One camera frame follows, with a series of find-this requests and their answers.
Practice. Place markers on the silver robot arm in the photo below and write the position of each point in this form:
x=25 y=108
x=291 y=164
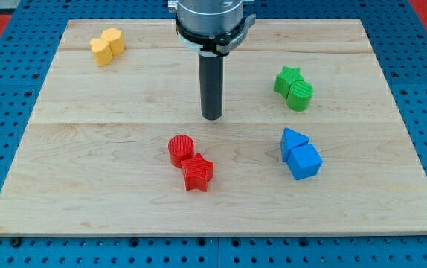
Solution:
x=211 y=28

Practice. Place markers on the blue triangle block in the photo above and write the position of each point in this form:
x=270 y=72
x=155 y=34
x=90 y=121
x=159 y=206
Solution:
x=291 y=139

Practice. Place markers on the red cylinder block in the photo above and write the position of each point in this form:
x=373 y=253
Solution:
x=180 y=147

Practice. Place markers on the red star block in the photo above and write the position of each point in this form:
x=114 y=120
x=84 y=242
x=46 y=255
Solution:
x=197 y=172

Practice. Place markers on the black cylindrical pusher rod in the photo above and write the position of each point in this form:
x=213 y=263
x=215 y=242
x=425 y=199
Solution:
x=211 y=86

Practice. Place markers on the green cylinder block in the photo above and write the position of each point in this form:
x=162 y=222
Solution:
x=300 y=94

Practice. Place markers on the blue cube block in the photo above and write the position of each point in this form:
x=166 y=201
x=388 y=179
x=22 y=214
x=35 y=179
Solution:
x=304 y=161

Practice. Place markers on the green star block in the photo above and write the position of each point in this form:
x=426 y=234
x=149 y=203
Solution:
x=285 y=79

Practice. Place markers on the wooden board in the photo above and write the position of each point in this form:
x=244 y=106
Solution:
x=94 y=161

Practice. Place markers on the yellow hexagon block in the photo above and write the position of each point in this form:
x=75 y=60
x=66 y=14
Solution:
x=115 y=38

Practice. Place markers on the yellow heart block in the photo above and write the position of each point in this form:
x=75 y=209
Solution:
x=101 y=52

